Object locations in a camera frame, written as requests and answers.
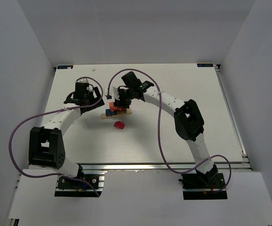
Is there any natural wood block hotel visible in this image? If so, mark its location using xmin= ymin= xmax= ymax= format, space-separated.
xmin=123 ymin=109 xmax=132 ymax=115

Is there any blue wood block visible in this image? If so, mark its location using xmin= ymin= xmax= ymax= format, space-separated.
xmin=105 ymin=109 xmax=117 ymax=117

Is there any orange arch block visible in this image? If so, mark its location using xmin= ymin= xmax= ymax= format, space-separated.
xmin=110 ymin=106 xmax=122 ymax=113

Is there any aluminium table rail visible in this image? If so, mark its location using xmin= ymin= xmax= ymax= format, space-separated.
xmin=214 ymin=65 xmax=252 ymax=169
xmin=82 ymin=161 xmax=251 ymax=171

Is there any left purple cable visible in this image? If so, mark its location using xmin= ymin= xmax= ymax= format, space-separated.
xmin=8 ymin=76 xmax=103 ymax=197

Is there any red roof block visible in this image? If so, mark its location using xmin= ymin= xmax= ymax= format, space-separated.
xmin=114 ymin=121 xmax=125 ymax=129

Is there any aluminium table rail right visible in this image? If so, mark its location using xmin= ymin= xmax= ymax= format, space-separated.
xmin=214 ymin=65 xmax=252 ymax=169

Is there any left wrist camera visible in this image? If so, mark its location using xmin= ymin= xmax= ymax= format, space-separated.
xmin=76 ymin=78 xmax=89 ymax=83

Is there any brown wood block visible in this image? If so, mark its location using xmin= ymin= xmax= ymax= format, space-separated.
xmin=117 ymin=109 xmax=127 ymax=115

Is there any aluminium table rail front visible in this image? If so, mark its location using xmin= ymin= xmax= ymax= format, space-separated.
xmin=82 ymin=161 xmax=251 ymax=171

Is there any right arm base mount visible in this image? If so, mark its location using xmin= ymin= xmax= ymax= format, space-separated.
xmin=178 ymin=173 xmax=228 ymax=201

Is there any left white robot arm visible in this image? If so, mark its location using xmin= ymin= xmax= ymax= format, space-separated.
xmin=28 ymin=79 xmax=105 ymax=178

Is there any right blue table label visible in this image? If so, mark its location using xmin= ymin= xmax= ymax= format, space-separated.
xmin=197 ymin=63 xmax=214 ymax=67

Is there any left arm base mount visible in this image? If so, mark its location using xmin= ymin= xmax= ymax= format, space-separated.
xmin=54 ymin=172 xmax=105 ymax=198

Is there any small natural wood block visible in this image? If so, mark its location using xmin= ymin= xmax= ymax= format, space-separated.
xmin=101 ymin=113 xmax=112 ymax=119

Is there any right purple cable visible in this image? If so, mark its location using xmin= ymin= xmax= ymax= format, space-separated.
xmin=107 ymin=69 xmax=232 ymax=194

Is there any purple cable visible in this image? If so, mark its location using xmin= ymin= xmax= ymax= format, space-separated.
xmin=107 ymin=69 xmax=232 ymax=194
xmin=8 ymin=76 xmax=103 ymax=197

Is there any blue table label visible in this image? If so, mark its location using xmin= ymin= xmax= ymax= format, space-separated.
xmin=197 ymin=63 xmax=214 ymax=67
xmin=57 ymin=65 xmax=73 ymax=70

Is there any left blue table label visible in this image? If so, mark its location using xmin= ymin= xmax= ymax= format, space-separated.
xmin=57 ymin=65 xmax=73 ymax=70

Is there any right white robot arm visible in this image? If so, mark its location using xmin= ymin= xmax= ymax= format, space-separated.
xmin=108 ymin=70 xmax=218 ymax=185

